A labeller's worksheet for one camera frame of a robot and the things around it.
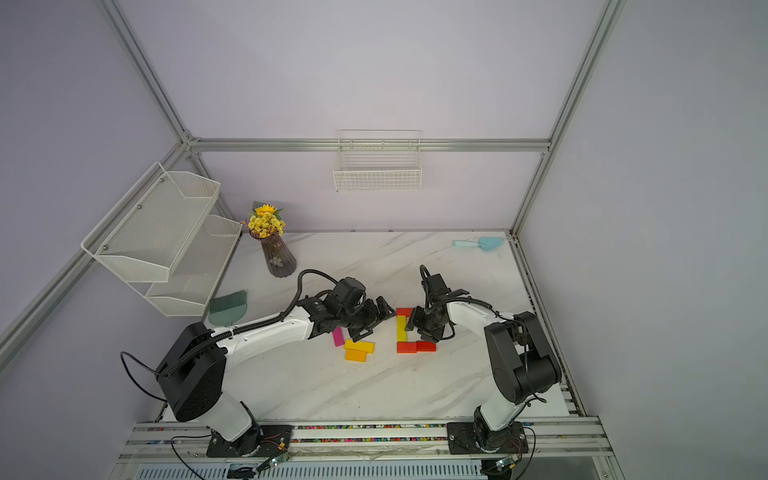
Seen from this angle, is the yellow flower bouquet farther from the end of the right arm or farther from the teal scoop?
the teal scoop

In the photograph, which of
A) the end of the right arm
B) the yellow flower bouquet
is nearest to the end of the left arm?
the end of the right arm

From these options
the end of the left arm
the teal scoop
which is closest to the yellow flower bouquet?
the end of the left arm
